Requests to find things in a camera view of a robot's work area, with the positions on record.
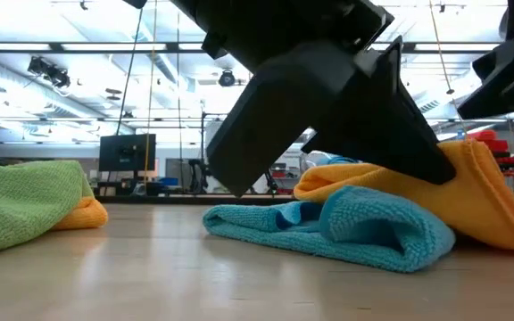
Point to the green microfiber towel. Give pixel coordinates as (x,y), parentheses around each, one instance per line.
(20,200)

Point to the black monitor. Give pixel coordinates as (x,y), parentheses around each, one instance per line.
(125,152)

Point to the red storage bins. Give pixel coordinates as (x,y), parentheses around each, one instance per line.
(502,147)

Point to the blue storage bin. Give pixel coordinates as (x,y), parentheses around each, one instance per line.
(166,181)

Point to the black ceiling-mounted device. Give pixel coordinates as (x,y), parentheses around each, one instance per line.
(227,78)
(47,71)

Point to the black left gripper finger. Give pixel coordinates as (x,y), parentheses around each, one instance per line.
(386,125)
(279,120)

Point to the blue microfiber towel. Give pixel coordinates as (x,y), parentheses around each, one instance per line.
(350,232)
(342,159)

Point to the orange microfiber towel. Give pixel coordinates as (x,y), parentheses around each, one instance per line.
(83,216)
(475,196)

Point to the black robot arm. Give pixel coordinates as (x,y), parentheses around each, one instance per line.
(199,174)
(271,183)

